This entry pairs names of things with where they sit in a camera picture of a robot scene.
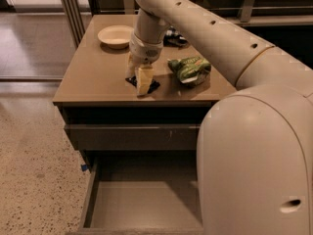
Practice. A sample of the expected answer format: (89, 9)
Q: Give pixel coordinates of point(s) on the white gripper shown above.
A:
(144, 53)

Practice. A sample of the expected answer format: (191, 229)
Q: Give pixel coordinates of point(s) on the blueberry rxbar dark wrapper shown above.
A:
(153, 86)

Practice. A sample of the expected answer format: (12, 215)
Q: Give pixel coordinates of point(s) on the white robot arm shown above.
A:
(255, 147)

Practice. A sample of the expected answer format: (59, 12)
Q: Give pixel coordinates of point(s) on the closed upper drawer front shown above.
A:
(133, 137)

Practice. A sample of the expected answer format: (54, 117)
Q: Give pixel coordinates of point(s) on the brown drawer cabinet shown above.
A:
(94, 91)

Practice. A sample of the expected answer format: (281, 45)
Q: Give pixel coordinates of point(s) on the open lower drawer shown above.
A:
(147, 195)

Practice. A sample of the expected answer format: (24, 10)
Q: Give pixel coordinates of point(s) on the white shallow bowl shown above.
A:
(116, 36)

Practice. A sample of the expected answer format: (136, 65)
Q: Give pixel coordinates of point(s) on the dark blue chip bag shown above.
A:
(173, 38)

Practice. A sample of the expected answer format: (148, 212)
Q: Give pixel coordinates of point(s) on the green snack bag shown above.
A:
(191, 71)

